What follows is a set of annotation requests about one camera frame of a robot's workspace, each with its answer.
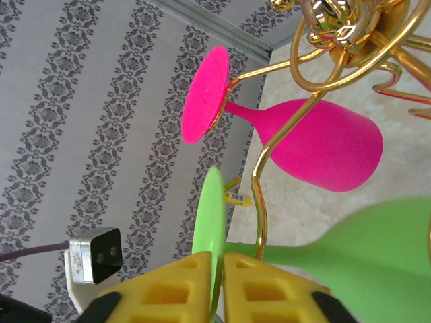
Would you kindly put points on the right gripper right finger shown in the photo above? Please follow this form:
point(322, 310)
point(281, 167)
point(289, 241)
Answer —
point(269, 292)

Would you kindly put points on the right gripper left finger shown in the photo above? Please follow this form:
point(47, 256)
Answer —
point(161, 292)

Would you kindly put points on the green wine glass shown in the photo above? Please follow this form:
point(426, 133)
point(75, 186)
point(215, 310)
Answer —
point(353, 255)

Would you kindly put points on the pink wine glass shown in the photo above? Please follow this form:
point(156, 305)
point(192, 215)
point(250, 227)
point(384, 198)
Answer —
point(320, 151)

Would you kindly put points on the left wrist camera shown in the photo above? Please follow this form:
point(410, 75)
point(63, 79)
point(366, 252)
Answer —
point(101, 255)

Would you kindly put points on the aluminium frame post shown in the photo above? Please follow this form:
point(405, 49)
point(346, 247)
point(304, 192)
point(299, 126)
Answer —
point(235, 37)

